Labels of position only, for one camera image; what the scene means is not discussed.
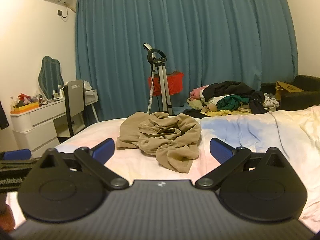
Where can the tan shirt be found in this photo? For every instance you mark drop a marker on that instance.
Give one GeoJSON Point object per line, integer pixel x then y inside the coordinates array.
{"type": "Point", "coordinates": [162, 140]}

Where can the cream towel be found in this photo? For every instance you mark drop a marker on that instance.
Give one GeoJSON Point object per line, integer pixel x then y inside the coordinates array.
{"type": "Point", "coordinates": [196, 103]}

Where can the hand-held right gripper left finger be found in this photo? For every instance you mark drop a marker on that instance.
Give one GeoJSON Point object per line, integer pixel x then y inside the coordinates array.
{"type": "Point", "coordinates": [105, 148]}

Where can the white printed cloth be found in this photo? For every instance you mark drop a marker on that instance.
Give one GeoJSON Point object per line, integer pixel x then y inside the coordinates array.
{"type": "Point", "coordinates": [271, 102]}

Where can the wavy framed mirror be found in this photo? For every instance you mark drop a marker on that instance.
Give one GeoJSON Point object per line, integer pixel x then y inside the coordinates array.
{"type": "Point", "coordinates": [50, 75]}

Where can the white dresser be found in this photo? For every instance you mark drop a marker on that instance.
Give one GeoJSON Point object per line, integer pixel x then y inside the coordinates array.
{"type": "Point", "coordinates": [37, 125]}

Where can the teal curtain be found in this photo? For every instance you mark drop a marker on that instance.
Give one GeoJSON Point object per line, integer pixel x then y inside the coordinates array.
{"type": "Point", "coordinates": [200, 30]}

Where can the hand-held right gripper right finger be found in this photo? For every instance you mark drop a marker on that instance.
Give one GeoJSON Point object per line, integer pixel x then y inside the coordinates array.
{"type": "Point", "coordinates": [220, 150]}

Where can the dark object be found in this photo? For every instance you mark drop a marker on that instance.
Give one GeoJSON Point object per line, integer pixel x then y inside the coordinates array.
{"type": "Point", "coordinates": [3, 116]}

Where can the pink cloth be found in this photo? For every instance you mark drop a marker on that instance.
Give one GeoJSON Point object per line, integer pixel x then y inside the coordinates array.
{"type": "Point", "coordinates": [197, 92]}

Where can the black sofa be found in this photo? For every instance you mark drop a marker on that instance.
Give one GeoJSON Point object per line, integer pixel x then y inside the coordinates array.
{"type": "Point", "coordinates": [307, 90]}

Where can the blue cloth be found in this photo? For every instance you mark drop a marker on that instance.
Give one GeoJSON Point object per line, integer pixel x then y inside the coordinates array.
{"type": "Point", "coordinates": [180, 110]}

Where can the grey chair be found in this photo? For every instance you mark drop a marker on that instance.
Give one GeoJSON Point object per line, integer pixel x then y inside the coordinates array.
{"type": "Point", "coordinates": [75, 97]}

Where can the brown paper bag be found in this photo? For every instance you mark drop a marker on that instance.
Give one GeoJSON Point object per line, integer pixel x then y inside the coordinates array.
{"type": "Point", "coordinates": [287, 88]}

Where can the yellow towel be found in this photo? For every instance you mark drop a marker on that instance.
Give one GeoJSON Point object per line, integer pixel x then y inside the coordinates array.
{"type": "Point", "coordinates": [225, 113]}

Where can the white tissue pack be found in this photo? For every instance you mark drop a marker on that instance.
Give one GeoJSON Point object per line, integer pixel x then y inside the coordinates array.
{"type": "Point", "coordinates": [88, 85]}

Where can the green garment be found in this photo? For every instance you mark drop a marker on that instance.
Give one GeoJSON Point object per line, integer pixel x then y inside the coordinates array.
{"type": "Point", "coordinates": [232, 102]}

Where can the pastel bed duvet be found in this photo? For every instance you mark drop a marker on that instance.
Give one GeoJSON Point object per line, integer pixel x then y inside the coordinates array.
{"type": "Point", "coordinates": [262, 135]}

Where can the dark wall socket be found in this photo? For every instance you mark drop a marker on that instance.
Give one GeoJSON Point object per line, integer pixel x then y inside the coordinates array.
{"type": "Point", "coordinates": [59, 13]}

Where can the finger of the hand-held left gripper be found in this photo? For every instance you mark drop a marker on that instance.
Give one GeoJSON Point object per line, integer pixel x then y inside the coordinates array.
{"type": "Point", "coordinates": [17, 154]}

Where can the orange box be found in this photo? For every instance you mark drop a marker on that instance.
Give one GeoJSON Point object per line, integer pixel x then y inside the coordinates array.
{"type": "Point", "coordinates": [25, 108]}

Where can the pile of clothes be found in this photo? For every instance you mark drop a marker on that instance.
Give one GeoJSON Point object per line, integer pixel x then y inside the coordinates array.
{"type": "Point", "coordinates": [235, 88]}

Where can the person's left hand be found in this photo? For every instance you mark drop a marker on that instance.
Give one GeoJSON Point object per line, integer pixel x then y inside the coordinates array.
{"type": "Point", "coordinates": [6, 216]}

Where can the garment steamer stand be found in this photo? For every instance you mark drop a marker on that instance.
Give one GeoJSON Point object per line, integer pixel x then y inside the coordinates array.
{"type": "Point", "coordinates": [163, 80]}

